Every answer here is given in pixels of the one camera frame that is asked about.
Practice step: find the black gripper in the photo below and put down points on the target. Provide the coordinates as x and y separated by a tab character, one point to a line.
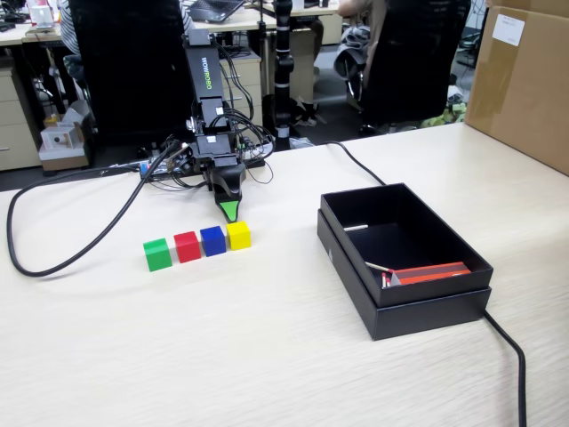
215	151

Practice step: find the yellow cube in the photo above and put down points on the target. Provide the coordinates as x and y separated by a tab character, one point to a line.
239	236

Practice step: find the red cube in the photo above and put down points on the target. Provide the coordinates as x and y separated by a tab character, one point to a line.
186	248

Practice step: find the green cube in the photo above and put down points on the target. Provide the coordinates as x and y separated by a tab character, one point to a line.
157	255

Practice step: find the small open cardboard box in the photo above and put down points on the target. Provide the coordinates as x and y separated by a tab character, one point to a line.
62	158

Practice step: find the black box tray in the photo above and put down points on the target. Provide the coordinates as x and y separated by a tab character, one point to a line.
435	222

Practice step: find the large cardboard box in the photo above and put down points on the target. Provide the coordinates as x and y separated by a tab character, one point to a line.
520	89

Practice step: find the blue cube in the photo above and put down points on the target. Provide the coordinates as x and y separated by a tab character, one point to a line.
212	242

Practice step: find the robot controller circuit board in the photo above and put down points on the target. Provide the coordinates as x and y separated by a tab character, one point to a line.
149	169

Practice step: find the beige drawer cabinet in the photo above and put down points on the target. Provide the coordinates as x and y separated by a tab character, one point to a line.
249	80
18	124

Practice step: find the small white strip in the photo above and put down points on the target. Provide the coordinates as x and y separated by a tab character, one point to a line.
355	227

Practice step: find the black vertical pole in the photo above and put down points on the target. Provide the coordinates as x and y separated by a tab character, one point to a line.
283	66

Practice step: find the black mesh office chair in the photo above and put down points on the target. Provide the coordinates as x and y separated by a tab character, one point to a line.
413	66
133	66

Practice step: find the red-tipped wooden match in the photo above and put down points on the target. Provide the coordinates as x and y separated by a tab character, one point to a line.
384	280
378	266
389	282

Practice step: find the small white carton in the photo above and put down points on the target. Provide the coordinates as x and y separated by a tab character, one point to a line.
58	140

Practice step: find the dark laptop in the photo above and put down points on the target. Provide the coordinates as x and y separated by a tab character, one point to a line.
213	9

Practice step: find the beige office desk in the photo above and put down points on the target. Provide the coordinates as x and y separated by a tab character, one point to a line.
18	37
306	20

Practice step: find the grey cloth bundle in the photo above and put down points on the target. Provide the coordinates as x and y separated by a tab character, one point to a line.
353	37

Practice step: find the orange matchbox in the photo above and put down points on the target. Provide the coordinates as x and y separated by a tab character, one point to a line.
431	273

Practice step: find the green yellow packaging pile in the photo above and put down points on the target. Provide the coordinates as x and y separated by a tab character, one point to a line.
444	118

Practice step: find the person in striped shirt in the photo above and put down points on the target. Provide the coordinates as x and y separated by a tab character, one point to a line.
69	26

